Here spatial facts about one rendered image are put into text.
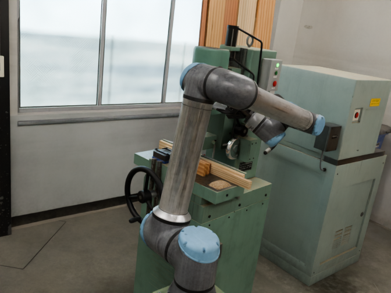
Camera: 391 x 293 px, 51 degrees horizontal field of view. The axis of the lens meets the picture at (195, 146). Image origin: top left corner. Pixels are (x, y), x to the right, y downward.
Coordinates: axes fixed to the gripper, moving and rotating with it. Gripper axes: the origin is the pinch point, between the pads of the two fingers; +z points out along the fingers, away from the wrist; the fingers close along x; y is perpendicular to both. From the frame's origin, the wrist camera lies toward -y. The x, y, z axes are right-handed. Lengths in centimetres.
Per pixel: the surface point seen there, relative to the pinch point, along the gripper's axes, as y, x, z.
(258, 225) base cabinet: -60, 14, -64
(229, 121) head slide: -23.2, -5.3, -13.0
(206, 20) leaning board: -117, -115, 61
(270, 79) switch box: -10.0, -32.0, -15.2
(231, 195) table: -18.2, 26.5, -36.9
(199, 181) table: -20.6, 30.8, -21.3
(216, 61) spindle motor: 3.6, -10.3, 8.9
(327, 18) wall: -144, -230, -14
